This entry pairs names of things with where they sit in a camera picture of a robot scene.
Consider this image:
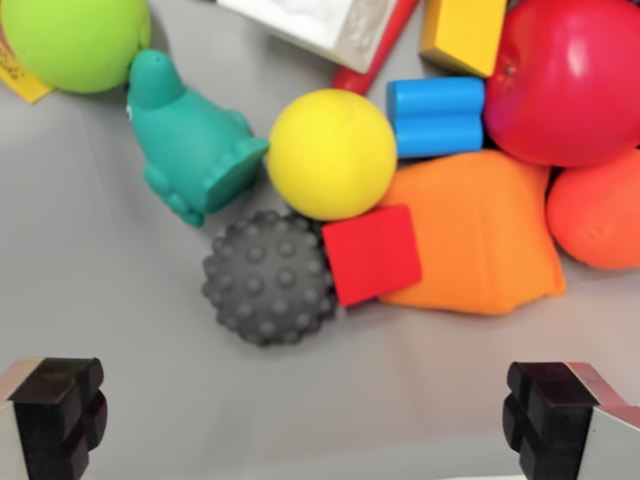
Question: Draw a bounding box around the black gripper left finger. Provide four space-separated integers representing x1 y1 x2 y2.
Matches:
0 357 109 480

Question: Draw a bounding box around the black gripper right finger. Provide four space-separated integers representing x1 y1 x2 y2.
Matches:
502 360 640 480

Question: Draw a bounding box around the orange fabric bean bag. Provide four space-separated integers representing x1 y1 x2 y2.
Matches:
377 149 568 316

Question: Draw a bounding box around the orange rubber ball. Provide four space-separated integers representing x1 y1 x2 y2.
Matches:
545 148 640 271

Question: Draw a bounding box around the red wooden cube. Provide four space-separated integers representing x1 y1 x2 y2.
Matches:
321 204 423 307

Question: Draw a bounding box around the black bumpy ball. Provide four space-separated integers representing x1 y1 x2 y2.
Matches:
201 209 339 348

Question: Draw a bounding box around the teal rubber animal toy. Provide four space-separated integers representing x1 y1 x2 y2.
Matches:
124 48 271 229

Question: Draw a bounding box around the blue wavy wooden block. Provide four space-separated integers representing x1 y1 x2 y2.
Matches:
385 76 487 160

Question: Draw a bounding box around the yellow printed toy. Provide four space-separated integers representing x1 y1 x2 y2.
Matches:
0 34 54 105

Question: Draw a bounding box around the red toy apple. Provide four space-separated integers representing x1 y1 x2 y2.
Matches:
482 0 640 169

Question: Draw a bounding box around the yellow ball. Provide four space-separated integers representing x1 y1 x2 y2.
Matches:
266 88 399 221

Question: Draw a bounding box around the lime green ball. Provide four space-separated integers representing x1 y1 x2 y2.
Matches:
0 0 151 95

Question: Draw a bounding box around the yellow wooden block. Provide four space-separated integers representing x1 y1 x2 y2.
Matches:
418 0 509 79

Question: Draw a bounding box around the red stick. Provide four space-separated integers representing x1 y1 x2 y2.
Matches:
332 0 421 96

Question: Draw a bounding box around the white rubber cube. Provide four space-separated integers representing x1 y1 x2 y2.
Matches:
217 0 401 75

